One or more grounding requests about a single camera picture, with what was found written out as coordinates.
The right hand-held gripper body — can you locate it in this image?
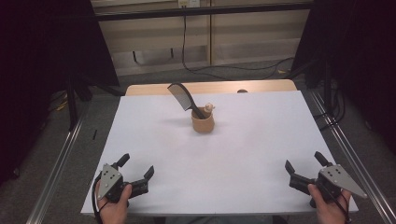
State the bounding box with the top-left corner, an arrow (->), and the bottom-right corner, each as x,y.
289,163 -> 369,208

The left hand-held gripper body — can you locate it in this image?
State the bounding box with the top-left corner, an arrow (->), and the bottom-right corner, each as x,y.
96,163 -> 150,204

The tan cup with small figure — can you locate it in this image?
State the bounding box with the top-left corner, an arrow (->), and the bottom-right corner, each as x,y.
191,103 -> 217,134

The black comb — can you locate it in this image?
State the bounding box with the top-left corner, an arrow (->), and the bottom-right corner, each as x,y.
166,82 -> 207,120

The person's left hand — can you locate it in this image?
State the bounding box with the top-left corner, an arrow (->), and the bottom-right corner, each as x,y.
94,182 -> 134,224

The person's right hand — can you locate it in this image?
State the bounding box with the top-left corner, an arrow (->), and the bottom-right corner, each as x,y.
306,183 -> 353,224

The white table sheet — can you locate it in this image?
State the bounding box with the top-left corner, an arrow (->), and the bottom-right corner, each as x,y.
80,90 -> 360,217

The black metal stand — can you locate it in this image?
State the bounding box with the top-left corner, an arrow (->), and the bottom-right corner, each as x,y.
303,57 -> 334,107
65,73 -> 125,133

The wooden table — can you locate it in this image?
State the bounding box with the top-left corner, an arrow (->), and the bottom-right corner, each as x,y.
124,78 -> 298,97

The dark curtain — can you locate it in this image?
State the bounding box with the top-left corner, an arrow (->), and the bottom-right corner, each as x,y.
290,0 -> 396,154
0,0 -> 121,188

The black horizontal bar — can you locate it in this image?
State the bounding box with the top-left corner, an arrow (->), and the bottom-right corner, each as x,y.
92,2 -> 314,22

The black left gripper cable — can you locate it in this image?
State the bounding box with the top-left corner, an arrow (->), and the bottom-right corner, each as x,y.
91,175 -> 108,224

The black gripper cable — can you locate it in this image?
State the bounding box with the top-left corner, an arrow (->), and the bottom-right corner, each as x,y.
330,186 -> 353,224
91,175 -> 108,224

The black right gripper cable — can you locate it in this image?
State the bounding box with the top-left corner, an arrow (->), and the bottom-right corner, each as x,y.
330,186 -> 353,224

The aluminium floor rail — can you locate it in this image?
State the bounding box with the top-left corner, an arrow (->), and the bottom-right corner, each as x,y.
309,91 -> 396,224
25,116 -> 86,224

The bundle of black floor cables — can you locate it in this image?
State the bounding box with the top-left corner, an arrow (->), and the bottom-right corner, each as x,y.
313,78 -> 347,131

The long black floor cable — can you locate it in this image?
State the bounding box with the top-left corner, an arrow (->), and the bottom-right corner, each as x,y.
181,7 -> 295,80

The white wall socket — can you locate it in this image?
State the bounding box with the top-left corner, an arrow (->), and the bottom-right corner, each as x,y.
177,0 -> 201,9

